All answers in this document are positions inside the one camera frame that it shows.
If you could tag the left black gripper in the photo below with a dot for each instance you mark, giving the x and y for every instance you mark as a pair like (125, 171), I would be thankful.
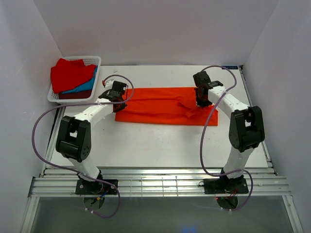
(123, 106)

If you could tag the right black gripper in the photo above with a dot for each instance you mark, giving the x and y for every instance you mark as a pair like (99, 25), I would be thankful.
(201, 104)

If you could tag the orange t shirt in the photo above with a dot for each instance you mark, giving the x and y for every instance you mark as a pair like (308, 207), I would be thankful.
(168, 105)

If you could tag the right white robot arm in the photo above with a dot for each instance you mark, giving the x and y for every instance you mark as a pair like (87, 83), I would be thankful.
(246, 132)

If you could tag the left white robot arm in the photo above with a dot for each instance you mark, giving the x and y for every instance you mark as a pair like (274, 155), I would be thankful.
(74, 135)

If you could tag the blue t shirt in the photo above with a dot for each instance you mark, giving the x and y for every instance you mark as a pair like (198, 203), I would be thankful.
(84, 87)

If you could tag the blue table label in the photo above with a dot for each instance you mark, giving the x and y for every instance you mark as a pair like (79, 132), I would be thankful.
(230, 67)

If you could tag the dark maroon t shirt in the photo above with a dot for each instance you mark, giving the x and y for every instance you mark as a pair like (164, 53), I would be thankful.
(77, 95)

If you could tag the red t shirt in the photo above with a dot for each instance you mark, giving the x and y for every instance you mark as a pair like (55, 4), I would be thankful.
(67, 75)

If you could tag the white plastic basket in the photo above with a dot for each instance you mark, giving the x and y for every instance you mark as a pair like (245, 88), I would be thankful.
(88, 60)

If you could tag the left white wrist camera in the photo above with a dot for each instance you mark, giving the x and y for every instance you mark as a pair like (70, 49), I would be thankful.
(107, 84)

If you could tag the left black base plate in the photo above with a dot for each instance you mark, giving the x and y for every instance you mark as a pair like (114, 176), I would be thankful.
(109, 185)

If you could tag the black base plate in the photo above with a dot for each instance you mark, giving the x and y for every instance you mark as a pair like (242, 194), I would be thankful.
(220, 186)
(109, 185)

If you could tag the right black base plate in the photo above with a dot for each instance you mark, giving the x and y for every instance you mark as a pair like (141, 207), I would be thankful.
(220, 186)

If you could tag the aluminium frame rails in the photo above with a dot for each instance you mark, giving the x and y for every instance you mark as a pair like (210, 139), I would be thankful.
(155, 182)

